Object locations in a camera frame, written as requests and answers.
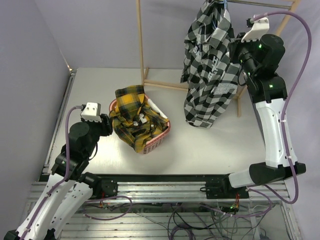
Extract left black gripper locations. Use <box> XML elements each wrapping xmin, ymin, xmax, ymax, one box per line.
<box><xmin>79</xmin><ymin>111</ymin><xmax>113</xmax><ymax>157</ymax></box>

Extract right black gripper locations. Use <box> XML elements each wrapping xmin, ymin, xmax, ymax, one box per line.
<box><xmin>228</xmin><ymin>31</ymin><xmax>261</xmax><ymax>78</ymax></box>

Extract black white checkered shirt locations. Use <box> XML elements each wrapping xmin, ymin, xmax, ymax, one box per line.
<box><xmin>180</xmin><ymin>0</ymin><xmax>241</xmax><ymax>129</ymax></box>

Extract light blue wire hanger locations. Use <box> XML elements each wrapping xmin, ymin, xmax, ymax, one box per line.
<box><xmin>212</xmin><ymin>0</ymin><xmax>231</xmax><ymax>29</ymax></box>

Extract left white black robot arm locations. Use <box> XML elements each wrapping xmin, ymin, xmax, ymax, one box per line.
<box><xmin>4</xmin><ymin>113</ymin><xmax>113</xmax><ymax>240</ymax></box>

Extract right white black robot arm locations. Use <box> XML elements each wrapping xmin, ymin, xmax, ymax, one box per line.
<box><xmin>200</xmin><ymin>32</ymin><xmax>306</xmax><ymax>199</ymax></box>

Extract yellow black plaid shirt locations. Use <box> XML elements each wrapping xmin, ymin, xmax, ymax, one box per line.
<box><xmin>109</xmin><ymin>85</ymin><xmax>169</xmax><ymax>153</ymax></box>

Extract metal hanging rod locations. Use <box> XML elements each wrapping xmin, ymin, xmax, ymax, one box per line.
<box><xmin>228</xmin><ymin>0</ymin><xmax>293</xmax><ymax>5</ymax></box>

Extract pink plastic laundry basket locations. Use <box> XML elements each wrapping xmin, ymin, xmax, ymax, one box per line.
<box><xmin>109</xmin><ymin>96</ymin><xmax>171</xmax><ymax>154</ymax></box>

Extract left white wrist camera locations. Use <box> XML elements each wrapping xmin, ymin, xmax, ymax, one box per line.
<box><xmin>80</xmin><ymin>102</ymin><xmax>102</xmax><ymax>123</ymax></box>

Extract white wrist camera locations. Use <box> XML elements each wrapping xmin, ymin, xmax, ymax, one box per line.
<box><xmin>80</xmin><ymin>102</ymin><xmax>102</xmax><ymax>123</ymax></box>
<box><xmin>241</xmin><ymin>17</ymin><xmax>270</xmax><ymax>43</ymax></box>

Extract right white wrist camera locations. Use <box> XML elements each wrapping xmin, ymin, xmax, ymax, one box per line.
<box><xmin>241</xmin><ymin>17</ymin><xmax>270</xmax><ymax>43</ymax></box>

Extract wooden clothes rack frame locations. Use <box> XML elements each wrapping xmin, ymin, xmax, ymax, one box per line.
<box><xmin>135</xmin><ymin>0</ymin><xmax>303</xmax><ymax>118</ymax></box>

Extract aluminium rail base frame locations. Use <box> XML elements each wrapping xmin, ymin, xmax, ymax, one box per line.
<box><xmin>23</xmin><ymin>68</ymin><xmax>296</xmax><ymax>240</ymax></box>

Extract loose cables under table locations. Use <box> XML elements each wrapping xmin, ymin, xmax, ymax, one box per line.
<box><xmin>82</xmin><ymin>194</ymin><xmax>276</xmax><ymax>240</ymax></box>

